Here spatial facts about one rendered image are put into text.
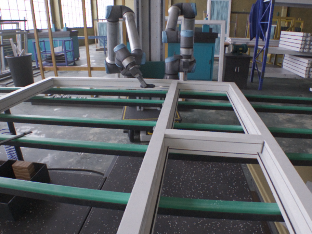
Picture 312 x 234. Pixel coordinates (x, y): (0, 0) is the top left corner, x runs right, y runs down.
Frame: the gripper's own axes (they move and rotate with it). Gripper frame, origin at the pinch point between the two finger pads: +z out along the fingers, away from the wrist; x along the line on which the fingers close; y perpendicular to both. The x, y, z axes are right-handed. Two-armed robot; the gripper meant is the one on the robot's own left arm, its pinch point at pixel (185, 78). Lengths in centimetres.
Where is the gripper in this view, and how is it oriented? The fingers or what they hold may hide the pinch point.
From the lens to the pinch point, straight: 165.5
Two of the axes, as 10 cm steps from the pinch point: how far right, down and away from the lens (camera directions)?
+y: 9.9, 0.6, -1.4
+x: 1.5, -3.9, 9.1
